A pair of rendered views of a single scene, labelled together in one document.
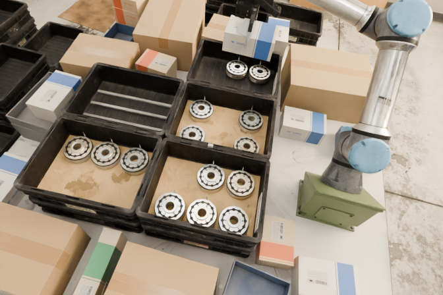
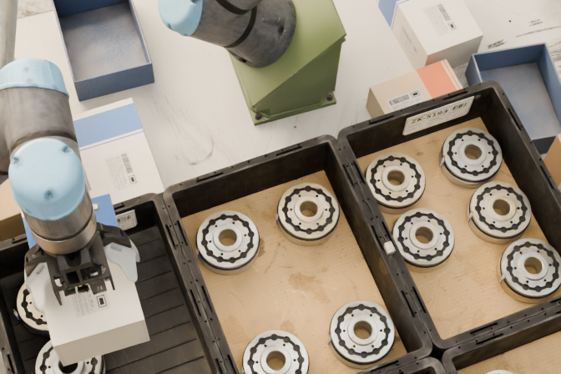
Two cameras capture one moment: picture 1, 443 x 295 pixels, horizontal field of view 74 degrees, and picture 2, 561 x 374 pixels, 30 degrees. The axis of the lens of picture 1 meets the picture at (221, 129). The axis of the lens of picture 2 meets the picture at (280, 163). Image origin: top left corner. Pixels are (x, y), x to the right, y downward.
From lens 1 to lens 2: 1.29 m
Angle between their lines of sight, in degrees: 54
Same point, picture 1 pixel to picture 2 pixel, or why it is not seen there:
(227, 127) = (273, 285)
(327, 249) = (359, 35)
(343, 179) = (277, 8)
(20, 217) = not seen: outside the picture
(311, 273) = (441, 28)
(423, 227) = not seen: outside the picture
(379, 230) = not seen: outside the picture
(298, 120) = (126, 164)
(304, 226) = (345, 83)
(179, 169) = (444, 312)
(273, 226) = not seen: hidden behind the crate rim
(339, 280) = not seen: outside the picture
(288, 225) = (386, 91)
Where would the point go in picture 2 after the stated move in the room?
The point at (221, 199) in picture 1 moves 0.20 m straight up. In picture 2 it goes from (443, 203) to (465, 148)
